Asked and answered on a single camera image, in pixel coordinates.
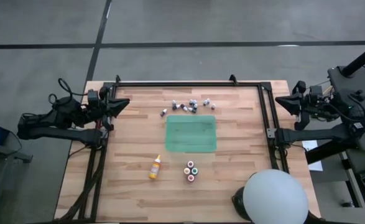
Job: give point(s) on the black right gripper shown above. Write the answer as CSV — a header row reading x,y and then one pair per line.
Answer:
x,y
312,107

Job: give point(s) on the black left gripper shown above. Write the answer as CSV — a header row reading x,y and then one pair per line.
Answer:
x,y
101,109

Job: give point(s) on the large yellow food coloring bottle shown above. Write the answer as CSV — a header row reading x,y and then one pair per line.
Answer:
x,y
186,170
154,169

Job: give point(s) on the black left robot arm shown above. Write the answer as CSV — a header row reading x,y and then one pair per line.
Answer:
x,y
61,133

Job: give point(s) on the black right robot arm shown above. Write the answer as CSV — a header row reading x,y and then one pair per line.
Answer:
x,y
312,135

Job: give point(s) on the large green food coloring bottle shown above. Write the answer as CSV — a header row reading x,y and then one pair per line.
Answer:
x,y
194,171

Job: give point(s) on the white paper sheet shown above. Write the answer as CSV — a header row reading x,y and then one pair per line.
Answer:
x,y
309,145

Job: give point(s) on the translucent teal plastic tray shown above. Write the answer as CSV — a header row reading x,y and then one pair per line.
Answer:
x,y
191,133

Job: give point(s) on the white globe table lamp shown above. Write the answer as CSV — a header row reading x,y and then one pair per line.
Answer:
x,y
274,199

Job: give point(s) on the grey computer stand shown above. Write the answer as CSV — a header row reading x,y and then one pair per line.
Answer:
x,y
5,152

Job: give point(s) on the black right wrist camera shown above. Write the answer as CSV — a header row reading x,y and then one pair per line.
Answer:
x,y
315,91

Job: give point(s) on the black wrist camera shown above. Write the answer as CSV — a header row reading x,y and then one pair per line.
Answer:
x,y
92,97
315,91

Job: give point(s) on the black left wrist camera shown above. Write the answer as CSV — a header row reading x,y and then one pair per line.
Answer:
x,y
92,97

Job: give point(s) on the black rail clamp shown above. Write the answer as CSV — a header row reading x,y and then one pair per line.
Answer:
x,y
232,79
117,78

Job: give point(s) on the small silver corner bracket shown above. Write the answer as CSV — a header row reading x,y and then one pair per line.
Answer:
x,y
270,133

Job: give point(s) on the black pole base plate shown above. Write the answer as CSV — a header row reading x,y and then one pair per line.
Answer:
x,y
340,81

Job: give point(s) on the black aluminium rig frame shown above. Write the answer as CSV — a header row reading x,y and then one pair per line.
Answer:
x,y
169,85

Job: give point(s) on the black camera pole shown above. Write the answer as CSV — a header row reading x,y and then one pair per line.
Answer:
x,y
361,58

